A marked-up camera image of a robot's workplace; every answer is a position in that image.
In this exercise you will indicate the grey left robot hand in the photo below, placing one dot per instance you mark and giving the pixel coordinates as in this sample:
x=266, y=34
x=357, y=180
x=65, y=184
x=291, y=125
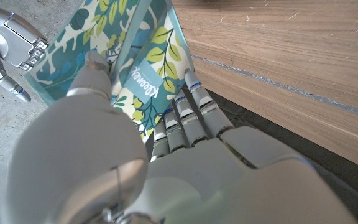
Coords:
x=213, y=180

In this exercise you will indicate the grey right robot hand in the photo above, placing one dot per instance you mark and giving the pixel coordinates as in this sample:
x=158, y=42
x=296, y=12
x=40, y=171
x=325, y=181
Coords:
x=8, y=37

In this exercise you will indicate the teal floral tissue box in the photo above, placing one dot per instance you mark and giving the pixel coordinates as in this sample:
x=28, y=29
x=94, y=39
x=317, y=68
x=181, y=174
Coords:
x=154, y=56

